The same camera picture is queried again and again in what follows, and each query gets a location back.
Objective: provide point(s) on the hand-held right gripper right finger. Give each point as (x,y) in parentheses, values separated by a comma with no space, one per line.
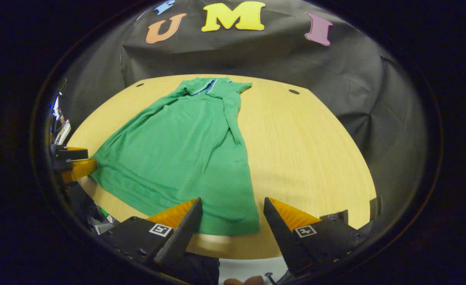
(282,237)

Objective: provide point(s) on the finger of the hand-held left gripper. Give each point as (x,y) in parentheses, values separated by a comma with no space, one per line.
(80,169)
(72,154)

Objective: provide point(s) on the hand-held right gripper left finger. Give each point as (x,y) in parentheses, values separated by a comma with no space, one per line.
(179,237)

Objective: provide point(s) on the green T-shirt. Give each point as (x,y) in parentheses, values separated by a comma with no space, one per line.
(177,158)

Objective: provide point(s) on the white side table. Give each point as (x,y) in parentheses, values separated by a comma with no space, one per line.
(63,133)

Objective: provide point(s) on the computer monitor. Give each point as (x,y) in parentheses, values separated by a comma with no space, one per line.
(55,106)

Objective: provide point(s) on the black backdrop cloth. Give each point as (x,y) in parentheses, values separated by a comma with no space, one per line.
(256,55)

